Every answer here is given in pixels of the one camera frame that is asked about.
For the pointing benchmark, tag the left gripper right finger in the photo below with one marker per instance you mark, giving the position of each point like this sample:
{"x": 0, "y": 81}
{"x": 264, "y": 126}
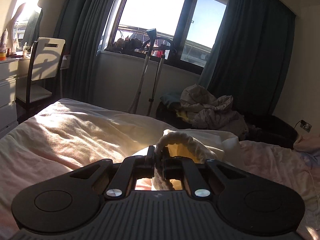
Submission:
{"x": 185, "y": 170}

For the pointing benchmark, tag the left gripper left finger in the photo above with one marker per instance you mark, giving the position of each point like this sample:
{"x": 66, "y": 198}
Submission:
{"x": 124, "y": 175}

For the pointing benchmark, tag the cream white sweatpants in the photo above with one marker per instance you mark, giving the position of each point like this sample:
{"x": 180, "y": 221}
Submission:
{"x": 196, "y": 144}

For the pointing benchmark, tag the crumpled grey beige quilt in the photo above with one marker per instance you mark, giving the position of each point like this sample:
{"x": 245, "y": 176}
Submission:
{"x": 202, "y": 110}

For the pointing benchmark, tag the black sofa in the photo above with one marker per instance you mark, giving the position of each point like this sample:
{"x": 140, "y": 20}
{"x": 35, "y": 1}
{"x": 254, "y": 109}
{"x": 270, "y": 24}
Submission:
{"x": 271, "y": 129}

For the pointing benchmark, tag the white black chair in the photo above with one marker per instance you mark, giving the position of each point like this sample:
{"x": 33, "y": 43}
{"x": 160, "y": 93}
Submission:
{"x": 45, "y": 63}

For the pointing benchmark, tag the pink pillow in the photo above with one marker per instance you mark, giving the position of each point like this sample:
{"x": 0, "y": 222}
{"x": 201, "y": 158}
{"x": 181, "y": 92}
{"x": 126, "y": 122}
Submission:
{"x": 307, "y": 143}

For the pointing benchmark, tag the right teal curtain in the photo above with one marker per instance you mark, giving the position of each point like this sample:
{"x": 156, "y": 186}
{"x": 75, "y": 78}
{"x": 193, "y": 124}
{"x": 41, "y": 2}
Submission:
{"x": 251, "y": 55}

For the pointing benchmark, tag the teal curtain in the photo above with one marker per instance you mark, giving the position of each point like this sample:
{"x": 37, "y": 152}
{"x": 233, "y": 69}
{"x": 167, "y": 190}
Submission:
{"x": 251, "y": 55}
{"x": 81, "y": 24}

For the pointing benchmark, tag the dark framed window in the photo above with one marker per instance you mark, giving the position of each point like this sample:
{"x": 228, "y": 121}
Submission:
{"x": 187, "y": 27}

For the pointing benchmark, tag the left teal curtain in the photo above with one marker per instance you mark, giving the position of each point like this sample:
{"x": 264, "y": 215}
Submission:
{"x": 81, "y": 24}

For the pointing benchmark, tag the white drawer desk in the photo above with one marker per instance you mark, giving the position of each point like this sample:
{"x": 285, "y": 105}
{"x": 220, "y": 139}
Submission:
{"x": 11, "y": 70}

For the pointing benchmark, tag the wall socket with plug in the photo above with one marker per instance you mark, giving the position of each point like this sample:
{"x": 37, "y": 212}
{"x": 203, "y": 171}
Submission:
{"x": 304, "y": 125}

